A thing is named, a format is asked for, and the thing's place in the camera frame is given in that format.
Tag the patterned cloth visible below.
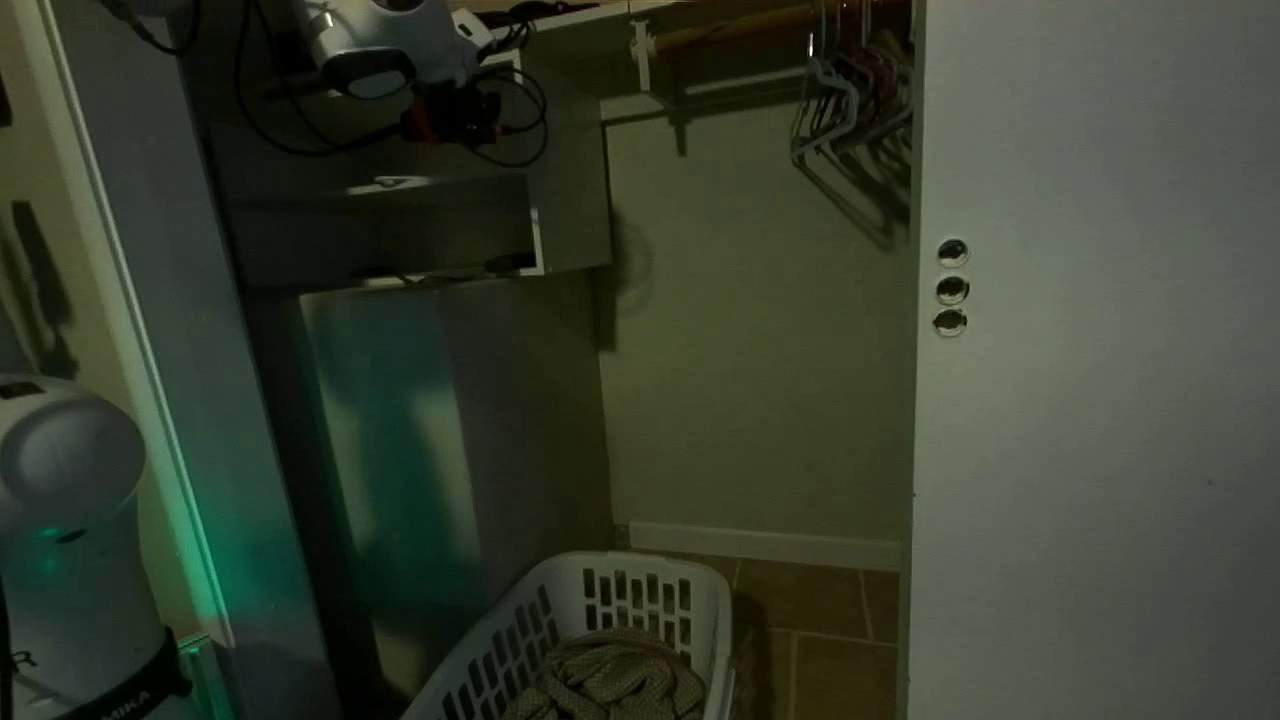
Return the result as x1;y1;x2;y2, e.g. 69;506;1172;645
503;627;707;720

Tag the white door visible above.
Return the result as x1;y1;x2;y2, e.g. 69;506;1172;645
897;0;1280;720

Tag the wooden closet rod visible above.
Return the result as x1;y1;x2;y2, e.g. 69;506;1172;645
628;0;913;93

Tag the white laundry basket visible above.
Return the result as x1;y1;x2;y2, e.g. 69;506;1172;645
400;550;737;720

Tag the bunch of clothes hangers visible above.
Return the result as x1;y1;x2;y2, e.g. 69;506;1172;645
788;28;914;251

